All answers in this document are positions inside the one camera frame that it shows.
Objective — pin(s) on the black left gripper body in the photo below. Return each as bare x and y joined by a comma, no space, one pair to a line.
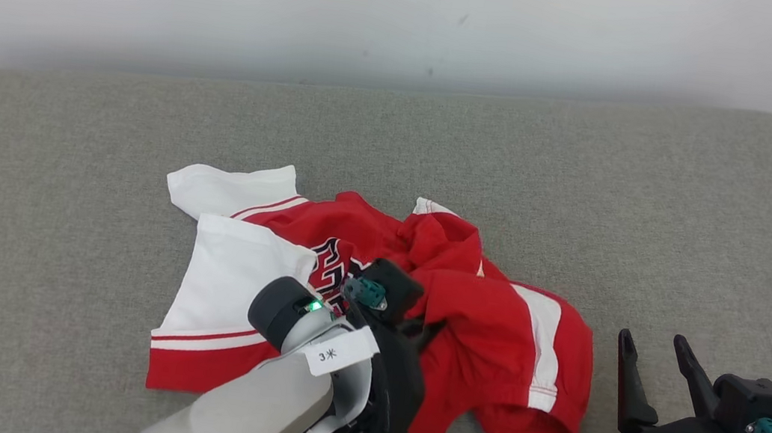
396,384

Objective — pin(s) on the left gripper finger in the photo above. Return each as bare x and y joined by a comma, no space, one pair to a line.
426,332

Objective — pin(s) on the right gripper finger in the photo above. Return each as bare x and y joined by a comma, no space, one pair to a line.
633,395
699,381

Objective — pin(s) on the red shorts with white stripes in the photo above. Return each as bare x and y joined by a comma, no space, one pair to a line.
488,352

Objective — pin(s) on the red and white jersey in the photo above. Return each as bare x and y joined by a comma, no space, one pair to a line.
226,277

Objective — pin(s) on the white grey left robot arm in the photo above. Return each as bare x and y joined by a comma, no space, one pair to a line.
253,409

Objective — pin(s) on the white paper tag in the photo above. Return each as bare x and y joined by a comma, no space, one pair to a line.
337,351

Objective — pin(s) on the grey fabric sofa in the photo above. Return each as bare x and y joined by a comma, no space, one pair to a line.
56,200

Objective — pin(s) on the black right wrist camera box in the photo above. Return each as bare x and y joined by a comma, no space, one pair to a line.
752,404

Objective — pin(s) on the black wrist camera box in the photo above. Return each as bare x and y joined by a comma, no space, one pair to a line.
752,404
395,282

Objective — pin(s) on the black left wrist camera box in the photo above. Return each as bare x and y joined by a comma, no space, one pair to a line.
395,282

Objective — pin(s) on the teal left camera connector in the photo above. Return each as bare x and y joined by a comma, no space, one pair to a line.
366,292

